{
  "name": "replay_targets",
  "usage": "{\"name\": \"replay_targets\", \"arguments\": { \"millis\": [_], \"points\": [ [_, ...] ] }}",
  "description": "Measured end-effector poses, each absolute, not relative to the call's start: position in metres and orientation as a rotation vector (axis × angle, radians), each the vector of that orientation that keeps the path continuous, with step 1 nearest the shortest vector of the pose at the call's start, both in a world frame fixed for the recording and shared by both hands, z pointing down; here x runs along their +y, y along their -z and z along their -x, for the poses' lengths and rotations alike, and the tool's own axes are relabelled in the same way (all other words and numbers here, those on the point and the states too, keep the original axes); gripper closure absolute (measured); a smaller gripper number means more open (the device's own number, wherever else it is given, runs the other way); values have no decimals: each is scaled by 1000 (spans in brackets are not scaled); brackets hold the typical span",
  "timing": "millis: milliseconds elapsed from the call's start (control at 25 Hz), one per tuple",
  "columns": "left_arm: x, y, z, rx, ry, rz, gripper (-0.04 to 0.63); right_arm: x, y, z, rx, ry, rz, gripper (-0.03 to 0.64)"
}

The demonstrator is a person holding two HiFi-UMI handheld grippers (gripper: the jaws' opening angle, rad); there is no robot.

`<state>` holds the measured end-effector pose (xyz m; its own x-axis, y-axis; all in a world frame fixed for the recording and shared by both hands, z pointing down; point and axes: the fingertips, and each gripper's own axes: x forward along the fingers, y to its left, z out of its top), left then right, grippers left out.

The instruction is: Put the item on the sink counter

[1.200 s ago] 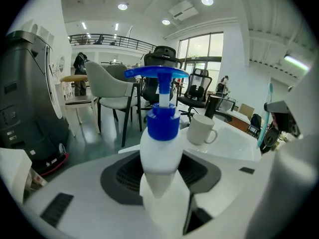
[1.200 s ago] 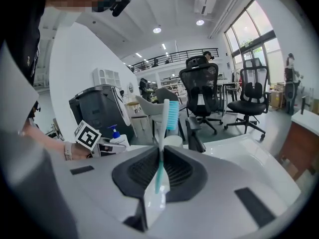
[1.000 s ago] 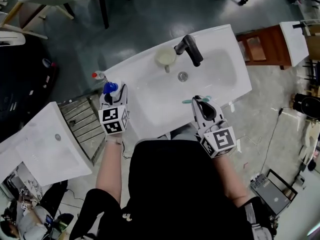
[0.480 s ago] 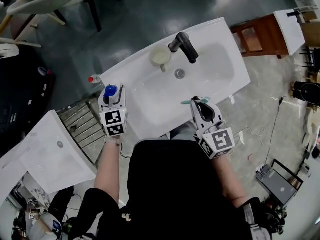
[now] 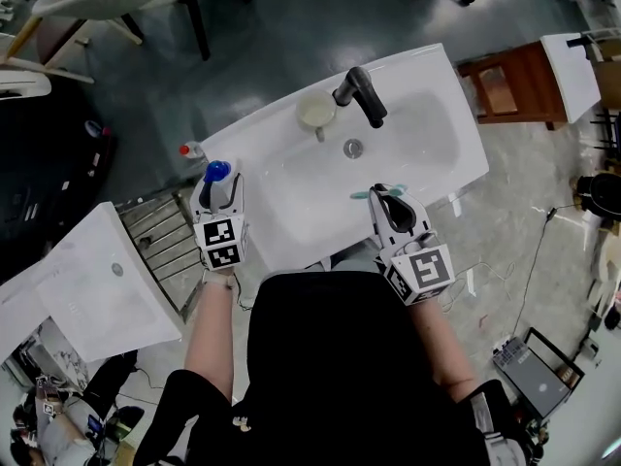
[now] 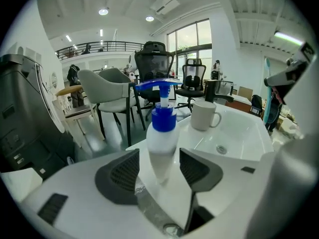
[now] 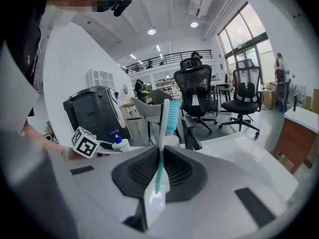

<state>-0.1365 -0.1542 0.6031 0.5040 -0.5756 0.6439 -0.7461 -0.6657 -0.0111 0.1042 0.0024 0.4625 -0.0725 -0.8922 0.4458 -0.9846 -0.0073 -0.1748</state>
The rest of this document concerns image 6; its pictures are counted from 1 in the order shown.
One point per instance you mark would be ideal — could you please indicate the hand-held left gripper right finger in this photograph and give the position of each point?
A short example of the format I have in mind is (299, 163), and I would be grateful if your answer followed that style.
(199, 173)

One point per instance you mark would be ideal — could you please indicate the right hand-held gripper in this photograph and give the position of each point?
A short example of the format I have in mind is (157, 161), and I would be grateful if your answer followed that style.
(296, 70)

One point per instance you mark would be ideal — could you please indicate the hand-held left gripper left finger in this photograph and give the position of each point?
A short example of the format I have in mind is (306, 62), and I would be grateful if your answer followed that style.
(117, 175)

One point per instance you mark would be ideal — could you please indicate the blue cap spray bottle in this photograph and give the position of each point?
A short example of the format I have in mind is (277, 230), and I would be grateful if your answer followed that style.
(162, 138)

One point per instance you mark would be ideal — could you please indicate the white sink basin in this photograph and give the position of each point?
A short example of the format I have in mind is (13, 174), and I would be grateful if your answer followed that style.
(239, 133)

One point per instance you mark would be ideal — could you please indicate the white cup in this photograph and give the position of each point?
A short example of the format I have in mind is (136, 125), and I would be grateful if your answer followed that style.
(203, 116)

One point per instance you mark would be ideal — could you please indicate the black faucet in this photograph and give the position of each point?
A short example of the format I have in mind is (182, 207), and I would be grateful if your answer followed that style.
(211, 91)

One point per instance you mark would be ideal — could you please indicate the light wooden chair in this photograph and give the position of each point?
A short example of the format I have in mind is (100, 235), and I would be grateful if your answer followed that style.
(72, 113)

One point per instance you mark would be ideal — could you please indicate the black mesh office chair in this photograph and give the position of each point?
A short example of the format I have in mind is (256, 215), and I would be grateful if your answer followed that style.
(154, 61)
(192, 83)

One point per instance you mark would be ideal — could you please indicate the grey chair black legs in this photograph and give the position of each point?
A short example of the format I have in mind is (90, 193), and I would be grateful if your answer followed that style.
(104, 91)

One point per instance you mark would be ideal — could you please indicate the large glass window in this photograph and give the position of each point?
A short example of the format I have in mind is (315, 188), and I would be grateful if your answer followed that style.
(189, 36)

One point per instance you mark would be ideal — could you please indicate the dark appliance cabinet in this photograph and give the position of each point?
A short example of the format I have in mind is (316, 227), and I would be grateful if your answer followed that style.
(22, 113)

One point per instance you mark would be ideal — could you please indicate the black balcony railing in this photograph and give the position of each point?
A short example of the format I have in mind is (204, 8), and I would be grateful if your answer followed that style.
(112, 46)

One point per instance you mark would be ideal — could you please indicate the ceiling air vent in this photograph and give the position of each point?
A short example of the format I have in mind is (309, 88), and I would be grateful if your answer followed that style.
(164, 4)

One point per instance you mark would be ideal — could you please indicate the round ceiling light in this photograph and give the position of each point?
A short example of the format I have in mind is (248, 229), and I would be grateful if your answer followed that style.
(149, 18)
(103, 11)

